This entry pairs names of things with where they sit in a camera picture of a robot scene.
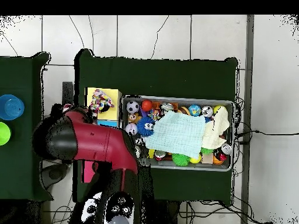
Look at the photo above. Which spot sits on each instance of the colourful paper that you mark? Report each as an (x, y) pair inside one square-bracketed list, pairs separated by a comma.
[(100, 101)]

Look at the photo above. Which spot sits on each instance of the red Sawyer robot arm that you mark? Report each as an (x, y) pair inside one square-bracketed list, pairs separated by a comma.
[(98, 142)]

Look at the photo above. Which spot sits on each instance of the shallow metal mesh bin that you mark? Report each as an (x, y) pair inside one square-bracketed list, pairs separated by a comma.
[(182, 100)]

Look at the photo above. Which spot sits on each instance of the wooden box with three holes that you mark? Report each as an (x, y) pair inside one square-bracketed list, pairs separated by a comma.
[(114, 93)]

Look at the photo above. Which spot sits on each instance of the blue fuzzy toy with eyes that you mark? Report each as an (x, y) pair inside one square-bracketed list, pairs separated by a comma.
[(143, 127)]

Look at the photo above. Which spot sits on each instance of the orange ball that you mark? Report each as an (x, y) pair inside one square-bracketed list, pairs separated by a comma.
[(147, 105)]

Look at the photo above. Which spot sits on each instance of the white baseball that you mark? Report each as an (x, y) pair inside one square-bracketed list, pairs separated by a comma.
[(130, 128)]

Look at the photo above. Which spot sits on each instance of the black and white soccer ball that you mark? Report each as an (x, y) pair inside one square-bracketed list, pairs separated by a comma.
[(132, 107)]

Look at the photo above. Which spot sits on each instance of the light blue muslin cloth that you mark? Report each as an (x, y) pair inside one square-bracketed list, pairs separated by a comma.
[(177, 133)]

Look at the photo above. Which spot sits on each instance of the globe print ball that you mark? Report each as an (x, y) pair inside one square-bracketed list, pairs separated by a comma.
[(194, 110)]

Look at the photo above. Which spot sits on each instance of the green spiky ball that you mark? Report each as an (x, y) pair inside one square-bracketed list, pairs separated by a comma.
[(181, 160)]

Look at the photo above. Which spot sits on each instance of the dark green tablecloth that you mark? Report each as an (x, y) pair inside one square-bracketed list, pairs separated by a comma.
[(163, 77), (21, 77)]

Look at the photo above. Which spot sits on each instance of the cream muslin cloth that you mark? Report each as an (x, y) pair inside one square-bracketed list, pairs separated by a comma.
[(215, 133)]

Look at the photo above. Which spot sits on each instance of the yellow ball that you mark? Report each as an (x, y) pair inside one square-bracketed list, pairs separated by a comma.
[(217, 108)]

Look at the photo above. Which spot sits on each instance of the blue plastic cup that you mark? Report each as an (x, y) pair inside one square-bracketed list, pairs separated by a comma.
[(11, 107)]

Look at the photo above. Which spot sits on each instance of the green plastic cup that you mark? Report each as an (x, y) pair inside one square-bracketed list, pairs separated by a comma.
[(4, 134)]

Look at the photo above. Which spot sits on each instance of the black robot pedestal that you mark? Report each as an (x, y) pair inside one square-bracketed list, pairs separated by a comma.
[(165, 214)]

